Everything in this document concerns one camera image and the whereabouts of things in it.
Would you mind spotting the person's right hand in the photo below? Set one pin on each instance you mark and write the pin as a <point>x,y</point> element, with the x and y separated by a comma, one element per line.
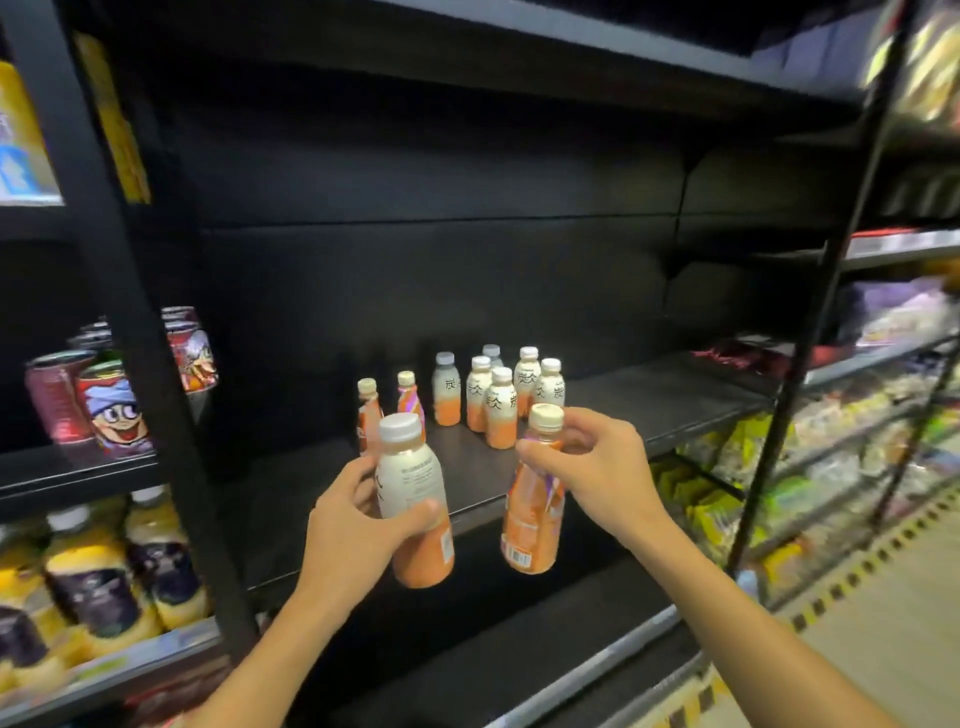
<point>607,480</point>

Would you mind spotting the person's left hand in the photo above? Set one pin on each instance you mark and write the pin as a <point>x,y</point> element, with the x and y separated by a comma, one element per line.
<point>345,547</point>

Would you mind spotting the black shelf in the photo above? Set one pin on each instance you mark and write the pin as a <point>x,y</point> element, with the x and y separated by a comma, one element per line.
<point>450,262</point>

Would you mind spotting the person's left forearm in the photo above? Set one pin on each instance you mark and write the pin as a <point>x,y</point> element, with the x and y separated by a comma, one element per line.
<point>277,667</point>

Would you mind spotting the row of yellow green snack packs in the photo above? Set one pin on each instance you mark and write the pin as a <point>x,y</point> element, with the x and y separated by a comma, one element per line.
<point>712,510</point>

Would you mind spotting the row of red packets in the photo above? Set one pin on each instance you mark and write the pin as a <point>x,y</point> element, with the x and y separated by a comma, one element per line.
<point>742,354</point>

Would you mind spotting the row of red white small bottles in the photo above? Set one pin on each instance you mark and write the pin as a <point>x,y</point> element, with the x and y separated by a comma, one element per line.
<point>180,690</point>

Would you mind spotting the row of yellow dark label bottles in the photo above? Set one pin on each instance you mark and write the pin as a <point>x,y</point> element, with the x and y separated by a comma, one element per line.
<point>97,592</point>

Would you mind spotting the group of cartoon drink cans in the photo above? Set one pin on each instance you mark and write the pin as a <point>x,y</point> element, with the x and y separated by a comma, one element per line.
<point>112,412</point>

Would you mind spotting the black metal snack rack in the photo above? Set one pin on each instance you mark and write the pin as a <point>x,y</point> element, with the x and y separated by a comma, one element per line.
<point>817,300</point>

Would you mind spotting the white snack packets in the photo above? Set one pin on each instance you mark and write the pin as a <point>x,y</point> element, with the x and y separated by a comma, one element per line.
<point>900,311</point>

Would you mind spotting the black metal drinks rack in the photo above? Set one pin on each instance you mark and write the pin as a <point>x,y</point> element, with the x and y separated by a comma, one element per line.
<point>112,262</point>

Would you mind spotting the row of pale blue boxes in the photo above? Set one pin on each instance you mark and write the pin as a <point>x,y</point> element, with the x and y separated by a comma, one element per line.
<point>810,52</point>

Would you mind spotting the row of yellow snack packets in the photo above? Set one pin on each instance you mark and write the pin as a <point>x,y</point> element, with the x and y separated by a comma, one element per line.
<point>112,127</point>

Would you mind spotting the blue white price label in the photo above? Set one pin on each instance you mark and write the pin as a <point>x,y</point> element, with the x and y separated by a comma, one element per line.
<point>15,176</point>

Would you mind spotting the row of colourful snack packets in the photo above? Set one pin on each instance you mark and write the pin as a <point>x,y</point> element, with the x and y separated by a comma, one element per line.
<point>930,67</point>

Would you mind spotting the row of yellow red boxes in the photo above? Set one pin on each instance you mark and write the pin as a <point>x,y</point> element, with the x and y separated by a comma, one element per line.
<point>19,112</point>

